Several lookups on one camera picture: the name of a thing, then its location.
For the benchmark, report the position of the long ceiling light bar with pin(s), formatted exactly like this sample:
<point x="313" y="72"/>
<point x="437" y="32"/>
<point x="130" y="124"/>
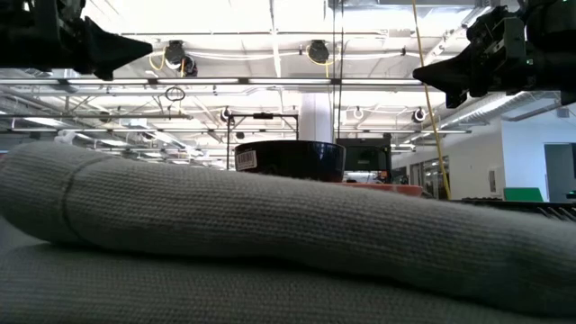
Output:
<point x="288" y="81"/>

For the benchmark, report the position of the dark bowl with barcode sticker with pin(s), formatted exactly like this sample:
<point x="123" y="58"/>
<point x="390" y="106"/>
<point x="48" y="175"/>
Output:
<point x="297" y="159"/>

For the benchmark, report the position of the green panel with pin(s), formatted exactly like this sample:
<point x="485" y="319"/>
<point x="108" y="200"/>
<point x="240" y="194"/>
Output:
<point x="522" y="194"/>

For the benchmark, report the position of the grey folded cloth napkin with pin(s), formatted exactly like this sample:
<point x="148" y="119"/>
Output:
<point x="270" y="234"/>

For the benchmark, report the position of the silver ventilation duct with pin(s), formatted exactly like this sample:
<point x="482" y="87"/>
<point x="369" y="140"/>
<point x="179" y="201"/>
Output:
<point x="495" y="110"/>

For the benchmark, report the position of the black table frame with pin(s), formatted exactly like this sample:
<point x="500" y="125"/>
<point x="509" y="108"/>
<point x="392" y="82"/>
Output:
<point x="531" y="204"/>

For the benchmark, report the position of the grey door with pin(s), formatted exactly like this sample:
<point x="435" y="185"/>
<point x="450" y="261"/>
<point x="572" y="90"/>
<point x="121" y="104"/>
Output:
<point x="560" y="173"/>

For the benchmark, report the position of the orange round plate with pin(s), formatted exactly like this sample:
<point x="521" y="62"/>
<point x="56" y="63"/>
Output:
<point x="391" y="189"/>

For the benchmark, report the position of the black monitor on stand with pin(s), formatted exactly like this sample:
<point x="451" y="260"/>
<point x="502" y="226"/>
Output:
<point x="366" y="155"/>

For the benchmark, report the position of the black metal frame stand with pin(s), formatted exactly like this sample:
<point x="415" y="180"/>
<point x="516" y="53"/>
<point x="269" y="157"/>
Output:
<point x="263" y="116"/>

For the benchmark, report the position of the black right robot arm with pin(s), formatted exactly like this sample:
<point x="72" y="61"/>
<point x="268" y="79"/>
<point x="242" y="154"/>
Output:
<point x="553" y="49"/>

